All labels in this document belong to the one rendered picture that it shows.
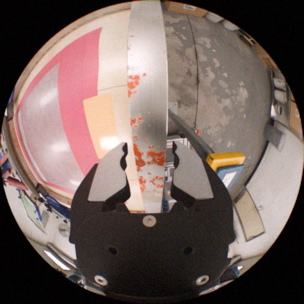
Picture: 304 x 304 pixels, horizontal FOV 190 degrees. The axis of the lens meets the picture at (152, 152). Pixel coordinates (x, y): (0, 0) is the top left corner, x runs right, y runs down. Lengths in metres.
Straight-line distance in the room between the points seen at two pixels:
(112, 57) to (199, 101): 1.14
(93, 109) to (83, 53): 0.11
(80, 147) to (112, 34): 0.20
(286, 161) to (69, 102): 3.26
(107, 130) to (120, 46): 0.13
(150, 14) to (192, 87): 1.09
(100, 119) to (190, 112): 1.11
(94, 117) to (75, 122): 0.04
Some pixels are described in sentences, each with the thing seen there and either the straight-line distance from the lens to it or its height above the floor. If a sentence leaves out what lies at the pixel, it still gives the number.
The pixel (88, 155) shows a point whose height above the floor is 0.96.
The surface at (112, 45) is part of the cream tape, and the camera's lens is 0.16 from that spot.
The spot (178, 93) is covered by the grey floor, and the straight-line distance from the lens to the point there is 1.13.
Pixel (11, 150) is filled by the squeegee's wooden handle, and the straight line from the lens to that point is 0.53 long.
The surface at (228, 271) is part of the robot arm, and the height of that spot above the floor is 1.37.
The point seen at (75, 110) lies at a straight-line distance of 0.18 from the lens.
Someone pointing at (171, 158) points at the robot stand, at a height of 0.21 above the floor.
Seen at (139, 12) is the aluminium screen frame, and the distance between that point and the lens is 0.16.
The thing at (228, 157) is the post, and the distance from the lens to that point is 0.25.
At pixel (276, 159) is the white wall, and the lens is 3.20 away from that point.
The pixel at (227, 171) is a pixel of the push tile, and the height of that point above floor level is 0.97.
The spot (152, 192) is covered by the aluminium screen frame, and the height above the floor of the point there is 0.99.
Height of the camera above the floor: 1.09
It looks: 57 degrees down
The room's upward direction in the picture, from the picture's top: 178 degrees clockwise
